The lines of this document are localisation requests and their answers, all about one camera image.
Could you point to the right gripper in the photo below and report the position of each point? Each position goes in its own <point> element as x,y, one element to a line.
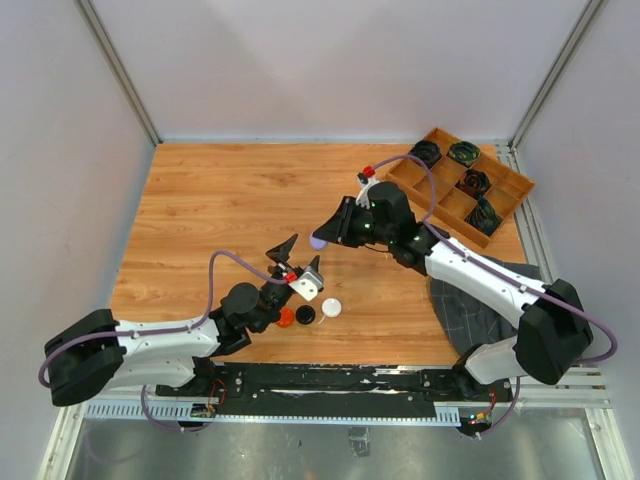
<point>339,227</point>

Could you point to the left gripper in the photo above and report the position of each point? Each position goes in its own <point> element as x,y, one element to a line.
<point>281,254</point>

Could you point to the black earbud case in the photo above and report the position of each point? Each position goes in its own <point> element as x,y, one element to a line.
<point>305,315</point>

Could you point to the orange earbud case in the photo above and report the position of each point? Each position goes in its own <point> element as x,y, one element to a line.
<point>286,319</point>

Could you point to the white earbud case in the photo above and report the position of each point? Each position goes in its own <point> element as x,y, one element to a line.
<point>331,307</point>

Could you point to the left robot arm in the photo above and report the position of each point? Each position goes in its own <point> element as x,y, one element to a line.
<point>100,352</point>

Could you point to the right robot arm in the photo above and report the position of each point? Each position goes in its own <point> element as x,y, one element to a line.
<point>552,332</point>

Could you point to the dark rolled cloth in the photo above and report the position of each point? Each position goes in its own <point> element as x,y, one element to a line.
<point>427,151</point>
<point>474,183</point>
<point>484,217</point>
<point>464,153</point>

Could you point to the wooden divided tray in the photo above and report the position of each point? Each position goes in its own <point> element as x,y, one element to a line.
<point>435,189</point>

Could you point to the grey checked cloth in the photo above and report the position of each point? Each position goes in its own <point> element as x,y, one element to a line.
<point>465,320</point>

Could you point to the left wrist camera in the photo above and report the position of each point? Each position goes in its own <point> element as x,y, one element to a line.
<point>309,284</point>

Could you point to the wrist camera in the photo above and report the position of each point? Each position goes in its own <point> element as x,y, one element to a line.
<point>309,284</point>
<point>366,183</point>

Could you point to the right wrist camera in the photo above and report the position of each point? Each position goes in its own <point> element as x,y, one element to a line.
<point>366,183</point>

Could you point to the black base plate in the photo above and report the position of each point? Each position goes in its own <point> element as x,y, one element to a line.
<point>326,388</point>

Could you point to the grey cable duct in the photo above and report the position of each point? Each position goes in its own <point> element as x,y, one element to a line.
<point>194,414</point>

